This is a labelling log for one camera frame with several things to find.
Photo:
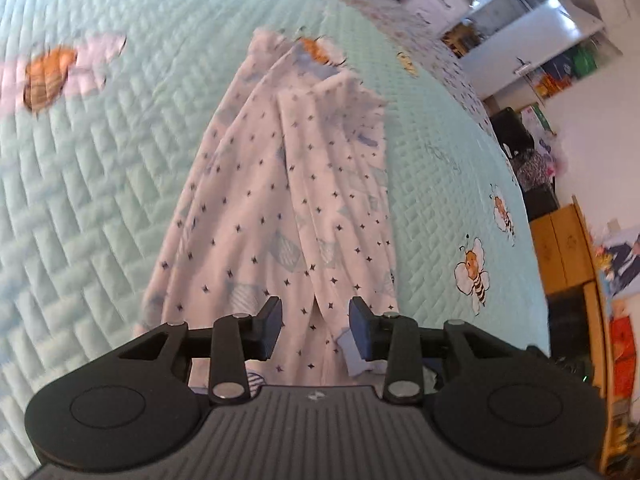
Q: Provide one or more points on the white room door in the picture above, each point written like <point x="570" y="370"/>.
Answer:
<point x="527" y="43"/>

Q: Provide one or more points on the orange box on desk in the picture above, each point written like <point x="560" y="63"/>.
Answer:
<point x="624" y="356"/>

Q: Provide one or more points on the white patterned baby garment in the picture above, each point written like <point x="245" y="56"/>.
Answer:
<point x="287" y="197"/>

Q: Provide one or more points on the wooden desk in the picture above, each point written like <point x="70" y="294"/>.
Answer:
<point x="579" y="323"/>

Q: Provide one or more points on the heart patterned bedsheet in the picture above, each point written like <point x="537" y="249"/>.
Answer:
<point x="437" y="129"/>

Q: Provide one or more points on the white drawer cabinet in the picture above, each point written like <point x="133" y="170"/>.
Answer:
<point x="439" y="15"/>

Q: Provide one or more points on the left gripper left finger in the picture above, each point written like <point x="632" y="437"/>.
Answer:
<point x="238" y="338"/>

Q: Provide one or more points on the mint green bee quilt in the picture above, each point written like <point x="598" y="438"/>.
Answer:
<point x="104" y="104"/>

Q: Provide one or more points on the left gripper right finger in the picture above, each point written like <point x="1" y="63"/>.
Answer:
<point x="394" y="339"/>

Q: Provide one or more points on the black chair with clothes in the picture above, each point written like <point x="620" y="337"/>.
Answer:
<point x="531" y="170"/>

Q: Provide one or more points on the child uniform photo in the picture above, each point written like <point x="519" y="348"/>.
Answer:
<point x="620" y="262"/>

